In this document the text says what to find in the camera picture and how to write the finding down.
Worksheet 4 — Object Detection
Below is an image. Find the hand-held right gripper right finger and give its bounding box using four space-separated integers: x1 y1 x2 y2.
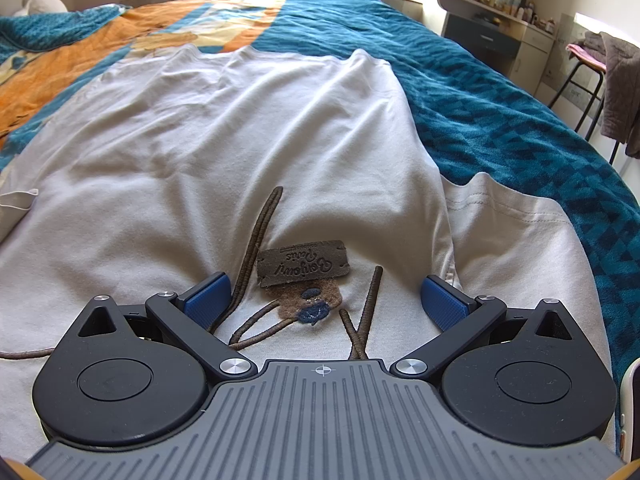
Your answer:
390 273 576 386

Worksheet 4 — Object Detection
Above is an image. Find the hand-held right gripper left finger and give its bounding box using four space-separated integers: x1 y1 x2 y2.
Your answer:
75 271 258 386

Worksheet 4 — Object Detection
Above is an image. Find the white t-shirt with bear patch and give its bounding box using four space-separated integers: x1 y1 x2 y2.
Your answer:
0 42 617 463

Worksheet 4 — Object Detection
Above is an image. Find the teal and orange blanket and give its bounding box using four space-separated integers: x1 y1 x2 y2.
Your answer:
0 0 640 368

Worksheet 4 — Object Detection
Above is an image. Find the black metal chair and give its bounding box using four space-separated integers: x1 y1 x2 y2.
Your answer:
547 45 632 167

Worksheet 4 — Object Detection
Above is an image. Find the white dressing table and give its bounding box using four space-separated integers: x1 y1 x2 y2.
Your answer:
436 0 560 97

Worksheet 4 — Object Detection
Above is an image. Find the grey draped clothing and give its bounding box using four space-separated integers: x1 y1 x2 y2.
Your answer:
582 31 640 159

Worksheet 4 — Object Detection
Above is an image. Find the pink chair cushion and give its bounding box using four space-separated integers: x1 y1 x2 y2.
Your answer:
566 42 608 75

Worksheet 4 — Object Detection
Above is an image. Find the white plush pillow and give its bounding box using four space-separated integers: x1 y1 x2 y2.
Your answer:
12 0 69 17

